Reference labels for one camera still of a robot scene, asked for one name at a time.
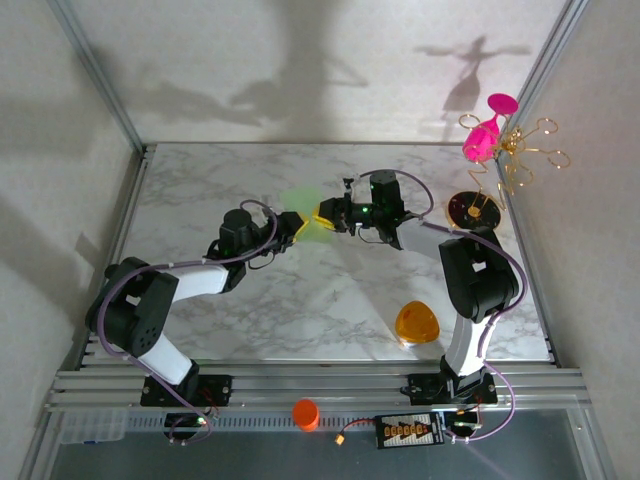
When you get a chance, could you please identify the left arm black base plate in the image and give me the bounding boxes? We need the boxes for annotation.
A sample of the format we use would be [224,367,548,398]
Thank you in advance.
[139,373,234,407]

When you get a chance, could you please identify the aluminium side rail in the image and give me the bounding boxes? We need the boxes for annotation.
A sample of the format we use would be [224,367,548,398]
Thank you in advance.
[74,144,151,369]
[497,147,560,365]

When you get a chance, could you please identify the grey slotted cable duct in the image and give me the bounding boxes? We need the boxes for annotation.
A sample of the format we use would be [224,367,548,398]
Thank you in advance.
[124,412,381,434]

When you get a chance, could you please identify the yellow connector red wire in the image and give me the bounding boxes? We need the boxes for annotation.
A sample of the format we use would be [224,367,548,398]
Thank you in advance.
[333,418,381,447]

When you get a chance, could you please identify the aluminium mounting rail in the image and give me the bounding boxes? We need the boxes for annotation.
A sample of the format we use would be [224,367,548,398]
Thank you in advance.
[44,367,591,414]

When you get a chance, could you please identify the pink wine glass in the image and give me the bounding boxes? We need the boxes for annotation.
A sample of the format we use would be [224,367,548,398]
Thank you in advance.
[461,92,520,164]

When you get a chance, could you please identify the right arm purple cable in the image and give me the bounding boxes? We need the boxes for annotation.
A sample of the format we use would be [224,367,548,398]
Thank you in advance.
[357,168,529,446]

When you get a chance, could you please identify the green square paper sheet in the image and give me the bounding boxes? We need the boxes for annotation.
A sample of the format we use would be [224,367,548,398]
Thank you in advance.
[279,185,341,246]

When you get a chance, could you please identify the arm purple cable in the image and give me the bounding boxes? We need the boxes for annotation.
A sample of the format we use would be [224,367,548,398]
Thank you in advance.
[95,199,279,447]
[357,168,529,446]

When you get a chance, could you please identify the orange translucent cup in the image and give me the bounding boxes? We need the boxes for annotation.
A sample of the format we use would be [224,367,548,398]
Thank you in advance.
[394,300,442,347]

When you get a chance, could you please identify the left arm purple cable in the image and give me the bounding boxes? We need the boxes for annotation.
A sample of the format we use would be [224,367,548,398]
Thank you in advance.
[95,199,279,447]

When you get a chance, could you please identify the black controller box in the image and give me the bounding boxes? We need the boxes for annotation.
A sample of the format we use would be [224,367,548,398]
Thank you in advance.
[163,412,211,432]
[444,410,484,435]

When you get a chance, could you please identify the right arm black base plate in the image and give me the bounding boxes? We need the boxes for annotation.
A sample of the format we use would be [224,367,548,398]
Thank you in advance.
[407,372,499,406]

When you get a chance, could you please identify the clear plastic organizer box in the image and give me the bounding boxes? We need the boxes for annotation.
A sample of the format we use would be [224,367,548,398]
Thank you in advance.
[59,407,129,446]

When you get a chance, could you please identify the black charger board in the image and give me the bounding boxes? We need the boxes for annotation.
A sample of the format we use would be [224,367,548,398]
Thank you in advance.
[374,412,446,448]

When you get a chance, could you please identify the aluminium frame post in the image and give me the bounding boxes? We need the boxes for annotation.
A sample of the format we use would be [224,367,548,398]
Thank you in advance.
[492,0,587,166]
[47,0,149,156]

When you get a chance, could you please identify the orange plastic cylinder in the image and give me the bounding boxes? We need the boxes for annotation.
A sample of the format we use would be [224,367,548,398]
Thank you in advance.
[292,398,321,433]

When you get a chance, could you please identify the gold wire glass rack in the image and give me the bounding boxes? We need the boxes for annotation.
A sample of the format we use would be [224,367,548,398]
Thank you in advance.
[444,113,572,236]

